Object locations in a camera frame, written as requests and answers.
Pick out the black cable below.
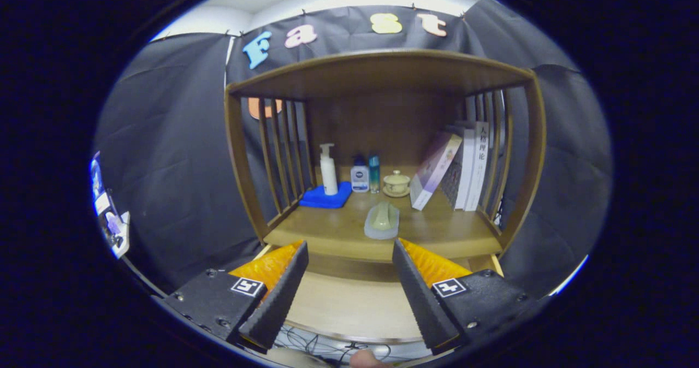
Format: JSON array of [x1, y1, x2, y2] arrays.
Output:
[[273, 324, 394, 363]]

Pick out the wooden countertop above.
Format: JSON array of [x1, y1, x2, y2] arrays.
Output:
[[263, 166, 503, 264]]

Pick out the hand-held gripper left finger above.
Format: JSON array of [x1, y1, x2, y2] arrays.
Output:
[[155, 240, 310, 352]]

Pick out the white pump bottle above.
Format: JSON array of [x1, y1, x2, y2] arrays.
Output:
[[319, 143, 339, 196]]

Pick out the blue folded cloth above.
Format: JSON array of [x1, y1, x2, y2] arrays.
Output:
[[299, 181, 353, 209]]

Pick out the plain white book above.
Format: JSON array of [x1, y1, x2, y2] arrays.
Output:
[[454, 129, 477, 210]]

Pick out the purple and white book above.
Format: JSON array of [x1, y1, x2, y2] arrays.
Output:
[[410, 133, 463, 211]]

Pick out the white book with printed spine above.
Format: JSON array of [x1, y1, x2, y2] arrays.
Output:
[[464, 121, 490, 212]]

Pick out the white lotion bottle blue cap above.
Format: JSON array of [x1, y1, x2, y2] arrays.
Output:
[[351, 155, 370, 193]]

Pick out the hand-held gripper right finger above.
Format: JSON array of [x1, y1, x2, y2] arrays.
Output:
[[392, 238, 547, 356]]

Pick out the wooden drawer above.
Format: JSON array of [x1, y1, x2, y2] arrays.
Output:
[[254, 245, 506, 344]]

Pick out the pale green handled scrub sponge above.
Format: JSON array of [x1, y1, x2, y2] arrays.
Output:
[[364, 201, 400, 240]]

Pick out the wooden slatted shelf frame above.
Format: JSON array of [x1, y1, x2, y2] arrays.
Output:
[[224, 49, 547, 254]]

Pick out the cream lidded tea cup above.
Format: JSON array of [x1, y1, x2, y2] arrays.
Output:
[[382, 170, 411, 198]]

